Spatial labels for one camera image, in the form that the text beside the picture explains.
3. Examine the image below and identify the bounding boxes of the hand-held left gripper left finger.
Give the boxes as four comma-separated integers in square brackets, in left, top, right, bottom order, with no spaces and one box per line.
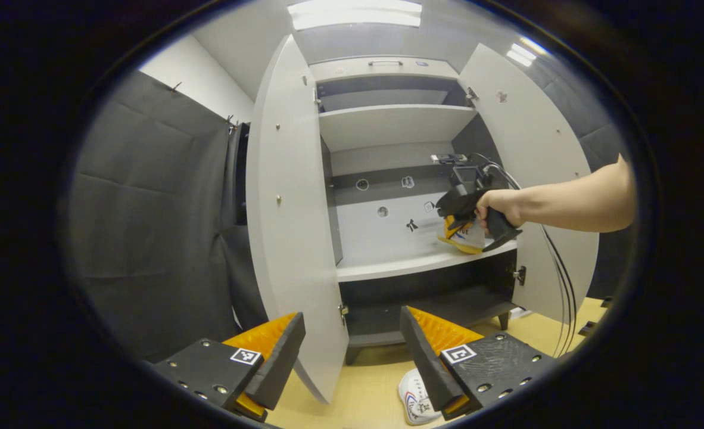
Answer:
[149,311,307,424]

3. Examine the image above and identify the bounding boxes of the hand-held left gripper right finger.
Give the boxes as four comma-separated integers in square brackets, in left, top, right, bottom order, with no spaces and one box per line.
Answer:
[400,306,558,421]

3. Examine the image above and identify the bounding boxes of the white canvas shoe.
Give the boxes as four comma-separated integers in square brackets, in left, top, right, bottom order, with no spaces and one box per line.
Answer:
[398,368,442,425]
[438,216,487,255]

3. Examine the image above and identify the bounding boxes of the white shoe cabinet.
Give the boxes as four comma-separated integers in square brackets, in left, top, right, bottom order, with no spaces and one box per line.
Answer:
[309,55,519,365]

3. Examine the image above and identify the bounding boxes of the white shoe cabinet door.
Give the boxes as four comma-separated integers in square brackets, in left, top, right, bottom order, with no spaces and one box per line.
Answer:
[458,43,600,325]
[246,34,350,405]

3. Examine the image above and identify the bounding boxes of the black backdrop cloth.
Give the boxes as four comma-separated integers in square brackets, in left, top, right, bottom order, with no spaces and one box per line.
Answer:
[66,70,269,361]
[525,51,636,299]

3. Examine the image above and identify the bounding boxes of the small ceiling light panel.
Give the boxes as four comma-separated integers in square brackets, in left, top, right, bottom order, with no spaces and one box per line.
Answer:
[506,37,546,67]

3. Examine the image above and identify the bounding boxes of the large ceiling light panel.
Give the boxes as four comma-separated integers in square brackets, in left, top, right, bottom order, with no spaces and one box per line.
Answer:
[286,0,423,30]

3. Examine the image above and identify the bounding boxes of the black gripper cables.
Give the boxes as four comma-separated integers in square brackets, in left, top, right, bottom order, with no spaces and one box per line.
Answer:
[477,153,579,358]

